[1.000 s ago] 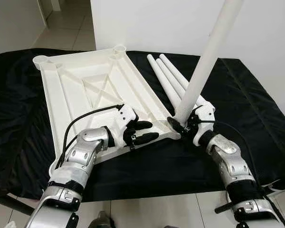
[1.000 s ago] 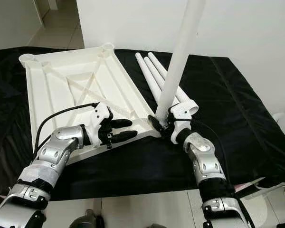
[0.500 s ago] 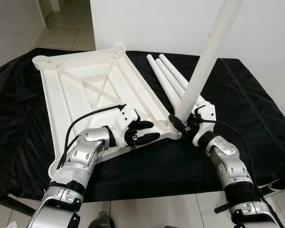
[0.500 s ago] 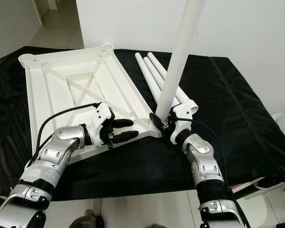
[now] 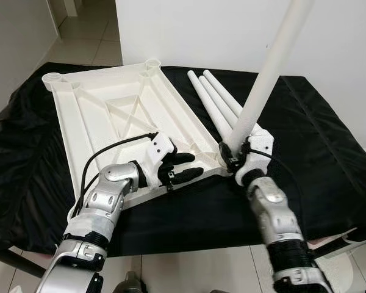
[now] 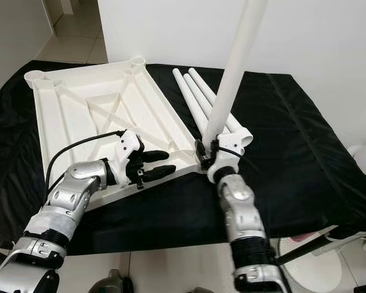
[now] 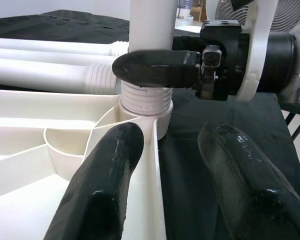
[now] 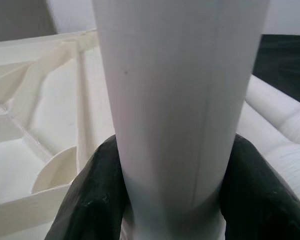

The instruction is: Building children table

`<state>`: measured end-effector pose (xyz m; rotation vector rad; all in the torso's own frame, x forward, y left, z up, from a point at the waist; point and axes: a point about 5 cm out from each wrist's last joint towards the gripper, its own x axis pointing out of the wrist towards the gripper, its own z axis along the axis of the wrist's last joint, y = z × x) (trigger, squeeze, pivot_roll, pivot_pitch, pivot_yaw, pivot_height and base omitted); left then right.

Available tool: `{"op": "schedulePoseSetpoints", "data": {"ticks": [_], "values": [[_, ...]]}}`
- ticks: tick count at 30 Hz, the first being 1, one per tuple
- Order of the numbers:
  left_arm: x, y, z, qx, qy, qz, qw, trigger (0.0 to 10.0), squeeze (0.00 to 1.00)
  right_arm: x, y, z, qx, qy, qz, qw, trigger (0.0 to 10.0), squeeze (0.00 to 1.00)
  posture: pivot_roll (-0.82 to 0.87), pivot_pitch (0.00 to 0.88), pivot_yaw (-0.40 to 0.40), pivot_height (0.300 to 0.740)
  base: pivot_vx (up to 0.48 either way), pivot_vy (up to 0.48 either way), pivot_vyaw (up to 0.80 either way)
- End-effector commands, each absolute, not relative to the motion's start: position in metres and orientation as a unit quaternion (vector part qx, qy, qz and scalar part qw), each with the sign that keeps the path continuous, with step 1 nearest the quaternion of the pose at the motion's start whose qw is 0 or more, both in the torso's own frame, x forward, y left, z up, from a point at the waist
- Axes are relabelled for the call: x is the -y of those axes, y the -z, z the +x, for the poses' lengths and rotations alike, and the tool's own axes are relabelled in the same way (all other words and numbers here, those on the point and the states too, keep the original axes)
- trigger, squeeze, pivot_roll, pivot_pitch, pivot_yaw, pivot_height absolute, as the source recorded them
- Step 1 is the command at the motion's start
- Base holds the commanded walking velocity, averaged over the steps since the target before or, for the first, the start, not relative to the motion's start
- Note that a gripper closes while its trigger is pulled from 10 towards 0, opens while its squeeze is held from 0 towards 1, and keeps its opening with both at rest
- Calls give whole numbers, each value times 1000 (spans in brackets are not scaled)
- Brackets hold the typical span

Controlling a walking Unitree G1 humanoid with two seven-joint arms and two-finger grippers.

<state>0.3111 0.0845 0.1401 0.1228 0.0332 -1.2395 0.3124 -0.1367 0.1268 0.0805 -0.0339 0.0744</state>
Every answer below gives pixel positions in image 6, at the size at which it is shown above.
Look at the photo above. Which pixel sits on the white plastic table leg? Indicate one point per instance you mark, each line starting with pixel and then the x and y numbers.
pixel 240 61
pixel 198 96
pixel 188 97
pixel 209 94

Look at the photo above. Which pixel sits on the white plastic children table top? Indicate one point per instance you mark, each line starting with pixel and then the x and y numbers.
pixel 79 101

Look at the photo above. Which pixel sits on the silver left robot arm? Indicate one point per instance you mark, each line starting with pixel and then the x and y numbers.
pixel 79 189

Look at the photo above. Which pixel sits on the black tablecloth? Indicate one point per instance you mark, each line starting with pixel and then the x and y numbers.
pixel 311 152

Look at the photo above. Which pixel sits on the grey left robot foot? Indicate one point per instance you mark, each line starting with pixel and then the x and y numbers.
pixel 111 282

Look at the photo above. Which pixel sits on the grey robot foot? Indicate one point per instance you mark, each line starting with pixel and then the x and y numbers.
pixel 111 282
pixel 201 290

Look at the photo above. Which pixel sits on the grey right robot foot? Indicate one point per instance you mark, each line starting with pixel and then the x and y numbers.
pixel 201 290

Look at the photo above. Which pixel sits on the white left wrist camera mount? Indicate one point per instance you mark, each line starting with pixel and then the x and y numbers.
pixel 129 143

